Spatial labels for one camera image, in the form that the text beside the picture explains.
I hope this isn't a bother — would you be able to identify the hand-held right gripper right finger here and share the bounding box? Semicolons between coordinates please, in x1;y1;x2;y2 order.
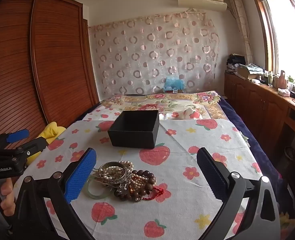
197;147;281;240

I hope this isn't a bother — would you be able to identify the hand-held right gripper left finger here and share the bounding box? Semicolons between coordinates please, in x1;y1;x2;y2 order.
11;147;98;240

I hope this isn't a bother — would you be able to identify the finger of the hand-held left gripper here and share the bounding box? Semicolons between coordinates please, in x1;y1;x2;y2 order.
0;129;30;146
14;136;49;157

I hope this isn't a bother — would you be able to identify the green jade bangle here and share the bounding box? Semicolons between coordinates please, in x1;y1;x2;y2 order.
86;175;110;200

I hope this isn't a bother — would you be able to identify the silver bangle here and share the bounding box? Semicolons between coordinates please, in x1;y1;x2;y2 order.
98;162;131;188

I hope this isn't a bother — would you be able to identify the red cord bracelet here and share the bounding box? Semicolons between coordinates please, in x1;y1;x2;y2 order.
142;183;165;201

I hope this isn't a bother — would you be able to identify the brown wooden bead bracelet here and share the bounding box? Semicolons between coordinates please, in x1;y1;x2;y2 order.
114;170;157;201

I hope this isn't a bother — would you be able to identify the black cardboard box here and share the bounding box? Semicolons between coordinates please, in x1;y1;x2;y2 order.
107;109;160;149

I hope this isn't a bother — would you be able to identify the person's left hand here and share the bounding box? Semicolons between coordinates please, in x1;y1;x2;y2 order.
0;178;16;217

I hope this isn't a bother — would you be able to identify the yellow cloth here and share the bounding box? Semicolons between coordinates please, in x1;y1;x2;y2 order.
27;122;66;165

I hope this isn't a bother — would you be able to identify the strawberry print cloth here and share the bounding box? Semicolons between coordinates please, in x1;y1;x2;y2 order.
12;119;265;240

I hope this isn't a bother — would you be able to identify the navy blanket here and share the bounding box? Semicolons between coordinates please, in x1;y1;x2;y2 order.
219;96;295;218

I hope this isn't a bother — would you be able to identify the brown wooden cabinet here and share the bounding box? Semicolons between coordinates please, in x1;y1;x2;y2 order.
224;71;295;180

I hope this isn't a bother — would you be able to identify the brown wooden wardrobe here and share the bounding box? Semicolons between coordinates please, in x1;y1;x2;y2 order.
0;0;100;155

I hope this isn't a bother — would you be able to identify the floral blanket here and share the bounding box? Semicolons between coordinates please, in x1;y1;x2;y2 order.
84;91;238;130

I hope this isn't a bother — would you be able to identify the blue plastic bag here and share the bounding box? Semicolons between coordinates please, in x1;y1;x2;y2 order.
163;76;186;92

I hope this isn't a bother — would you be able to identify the open cardboard box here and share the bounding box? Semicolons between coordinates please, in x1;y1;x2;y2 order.
238;64;264;81

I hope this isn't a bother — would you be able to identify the pile of dark clothes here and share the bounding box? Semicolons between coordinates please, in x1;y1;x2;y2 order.
226;53;247;73

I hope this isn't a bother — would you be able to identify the pink bottle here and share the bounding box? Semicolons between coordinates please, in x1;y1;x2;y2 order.
279;70;288;89

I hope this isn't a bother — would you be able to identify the circle pattern curtain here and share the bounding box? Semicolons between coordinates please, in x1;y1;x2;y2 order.
88;12;219;100

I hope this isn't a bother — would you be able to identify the patterned window curtain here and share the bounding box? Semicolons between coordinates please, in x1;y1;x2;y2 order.
226;0;254;65

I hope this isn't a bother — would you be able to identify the window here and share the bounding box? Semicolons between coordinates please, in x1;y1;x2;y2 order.
248;0;295;87

